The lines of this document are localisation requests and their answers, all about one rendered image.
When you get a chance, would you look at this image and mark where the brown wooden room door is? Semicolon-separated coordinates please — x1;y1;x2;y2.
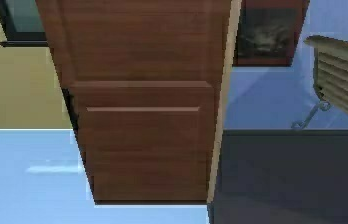
35;0;233;205

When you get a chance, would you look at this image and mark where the red framed dark picture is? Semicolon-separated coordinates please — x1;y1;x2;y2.
232;0;311;67

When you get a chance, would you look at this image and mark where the tan slatted bench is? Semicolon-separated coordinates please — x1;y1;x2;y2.
290;34;348;133

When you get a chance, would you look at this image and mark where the black framed window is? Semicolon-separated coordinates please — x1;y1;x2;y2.
0;0;49;48

